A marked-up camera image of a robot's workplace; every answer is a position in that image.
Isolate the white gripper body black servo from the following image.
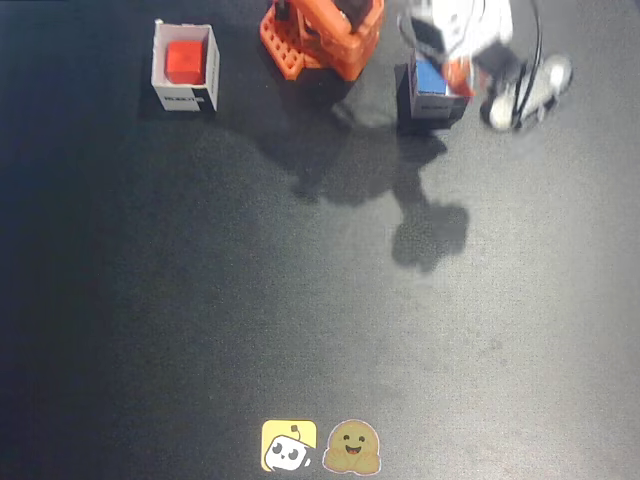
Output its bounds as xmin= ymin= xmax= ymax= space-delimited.
xmin=434 ymin=0 xmax=526 ymax=85

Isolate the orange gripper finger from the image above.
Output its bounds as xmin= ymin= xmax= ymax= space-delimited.
xmin=442 ymin=58 xmax=477 ymax=97

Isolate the blue cube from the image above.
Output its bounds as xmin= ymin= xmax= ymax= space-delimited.
xmin=415 ymin=59 xmax=450 ymax=96

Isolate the red cube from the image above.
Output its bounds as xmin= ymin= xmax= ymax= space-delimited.
xmin=164 ymin=39 xmax=207 ymax=85

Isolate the white cardboard box black label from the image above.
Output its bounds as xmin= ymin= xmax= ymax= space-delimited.
xmin=151 ymin=19 xmax=221 ymax=115
xmin=407 ymin=47 xmax=472 ymax=121

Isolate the hugging face emoji sticker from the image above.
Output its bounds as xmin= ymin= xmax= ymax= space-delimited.
xmin=322 ymin=418 xmax=382 ymax=475

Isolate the yellow robot logo sticker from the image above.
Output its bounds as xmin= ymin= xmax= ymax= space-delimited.
xmin=260 ymin=419 xmax=319 ymax=473

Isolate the black camera cable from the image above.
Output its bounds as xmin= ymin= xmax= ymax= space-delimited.
xmin=514 ymin=0 xmax=546 ymax=129

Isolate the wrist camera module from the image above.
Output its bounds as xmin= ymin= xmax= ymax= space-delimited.
xmin=479 ymin=52 xmax=575 ymax=132

